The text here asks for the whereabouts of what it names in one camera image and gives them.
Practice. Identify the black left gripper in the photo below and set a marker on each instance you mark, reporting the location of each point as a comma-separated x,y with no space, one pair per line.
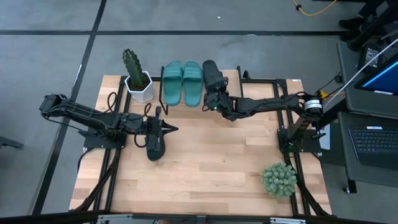
146,126

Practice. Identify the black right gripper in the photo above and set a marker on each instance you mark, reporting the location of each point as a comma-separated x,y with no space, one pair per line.
217,104

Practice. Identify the black rubber slide sandal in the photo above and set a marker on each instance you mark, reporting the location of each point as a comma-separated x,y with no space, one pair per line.
155,154
211,68

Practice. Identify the teal rubber slide sandal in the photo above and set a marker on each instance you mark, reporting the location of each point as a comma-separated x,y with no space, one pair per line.
192,90
172,87

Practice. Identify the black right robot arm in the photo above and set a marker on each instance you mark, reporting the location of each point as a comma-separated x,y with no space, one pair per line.
264,104

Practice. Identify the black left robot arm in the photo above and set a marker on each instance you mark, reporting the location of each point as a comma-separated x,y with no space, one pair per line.
93,118

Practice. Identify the tall green cactus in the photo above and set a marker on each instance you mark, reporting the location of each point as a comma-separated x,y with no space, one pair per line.
133,67

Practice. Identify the round pale green succulent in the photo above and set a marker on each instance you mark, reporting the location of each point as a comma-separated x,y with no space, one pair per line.
279,180

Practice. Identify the person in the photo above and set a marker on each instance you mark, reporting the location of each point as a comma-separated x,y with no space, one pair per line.
351,23

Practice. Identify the black power adapter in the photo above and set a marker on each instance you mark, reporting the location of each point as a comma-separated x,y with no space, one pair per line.
370,57

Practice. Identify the dark furniture foot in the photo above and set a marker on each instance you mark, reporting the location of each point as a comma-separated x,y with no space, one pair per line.
9,143

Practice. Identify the black laptop keyboard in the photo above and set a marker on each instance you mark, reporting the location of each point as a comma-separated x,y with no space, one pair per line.
373,140

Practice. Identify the screen with blue stripe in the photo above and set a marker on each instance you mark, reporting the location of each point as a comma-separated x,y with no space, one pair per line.
382,79

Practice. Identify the wooden shelf black metal frame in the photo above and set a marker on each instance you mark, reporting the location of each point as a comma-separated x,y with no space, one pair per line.
234,84

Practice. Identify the black table frame rails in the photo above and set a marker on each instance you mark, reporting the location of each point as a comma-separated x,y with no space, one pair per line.
264,81
119,99

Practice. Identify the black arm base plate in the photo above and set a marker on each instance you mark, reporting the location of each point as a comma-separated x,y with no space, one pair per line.
93,143
311,146

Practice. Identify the silver metal bracket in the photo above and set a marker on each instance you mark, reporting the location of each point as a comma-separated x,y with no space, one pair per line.
287,221
118,220

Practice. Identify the black overhead rig frame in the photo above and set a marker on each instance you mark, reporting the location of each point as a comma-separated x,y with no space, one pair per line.
31,219

